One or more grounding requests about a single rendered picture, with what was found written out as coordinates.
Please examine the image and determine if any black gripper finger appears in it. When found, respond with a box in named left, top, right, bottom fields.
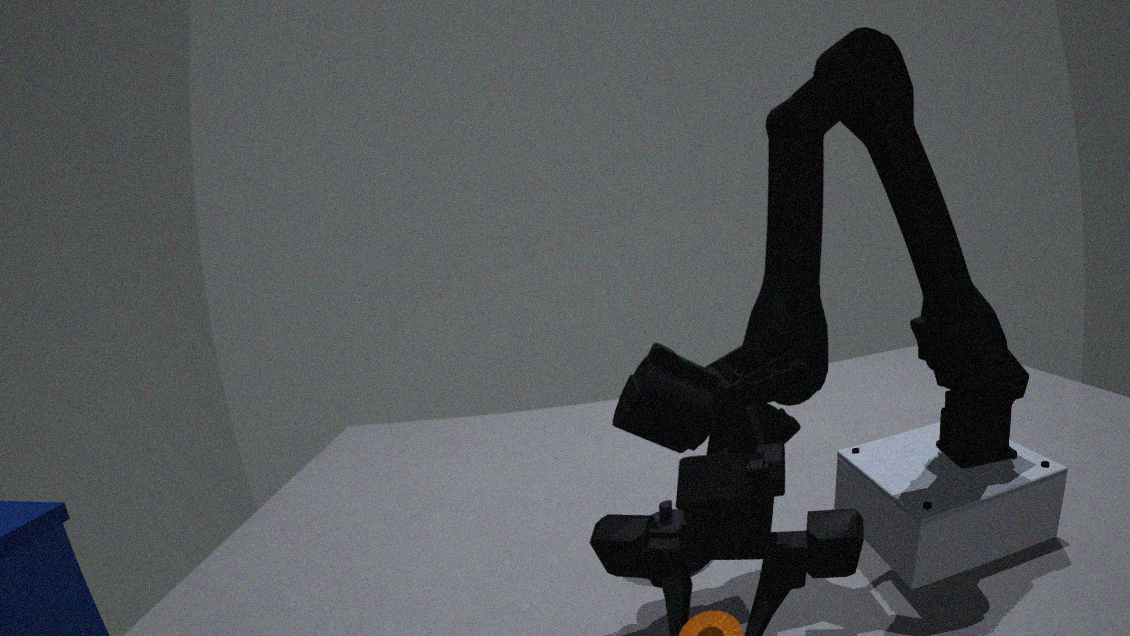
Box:
left=640, top=548, right=693, bottom=636
left=744, top=546, right=809, bottom=636

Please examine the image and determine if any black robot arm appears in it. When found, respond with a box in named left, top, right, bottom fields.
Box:
left=612, top=27, right=1029, bottom=533

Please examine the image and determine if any orange knob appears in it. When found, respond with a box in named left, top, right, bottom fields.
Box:
left=679, top=610, right=744, bottom=636

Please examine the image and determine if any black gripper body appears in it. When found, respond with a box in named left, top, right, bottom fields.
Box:
left=590, top=496, right=864, bottom=580

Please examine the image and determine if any dark round pedestal with shaft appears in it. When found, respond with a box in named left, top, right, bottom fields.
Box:
left=652, top=500, right=711, bottom=574

